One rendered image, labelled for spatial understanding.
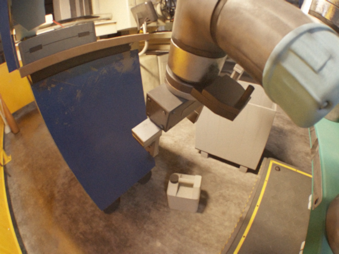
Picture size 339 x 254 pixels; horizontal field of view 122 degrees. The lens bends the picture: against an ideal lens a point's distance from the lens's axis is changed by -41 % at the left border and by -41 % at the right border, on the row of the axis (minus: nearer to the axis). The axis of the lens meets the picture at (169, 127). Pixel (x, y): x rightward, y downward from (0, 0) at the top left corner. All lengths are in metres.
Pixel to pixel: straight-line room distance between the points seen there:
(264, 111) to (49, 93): 1.01
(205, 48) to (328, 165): 0.38
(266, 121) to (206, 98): 0.82
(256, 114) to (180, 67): 0.83
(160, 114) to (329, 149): 0.44
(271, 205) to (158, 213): 0.66
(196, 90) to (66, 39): 0.43
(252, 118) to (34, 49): 1.06
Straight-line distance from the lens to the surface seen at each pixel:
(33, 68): 0.50
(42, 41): 0.52
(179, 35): 0.18
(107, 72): 0.64
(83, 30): 0.56
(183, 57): 0.19
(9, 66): 0.53
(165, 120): 0.22
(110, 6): 2.46
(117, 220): 1.09
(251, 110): 0.98
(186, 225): 1.01
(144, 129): 0.24
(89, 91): 0.61
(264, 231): 0.72
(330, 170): 0.43
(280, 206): 0.81
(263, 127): 1.02
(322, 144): 0.50
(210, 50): 0.18
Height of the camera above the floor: 0.94
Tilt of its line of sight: 34 degrees down
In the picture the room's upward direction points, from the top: 4 degrees counter-clockwise
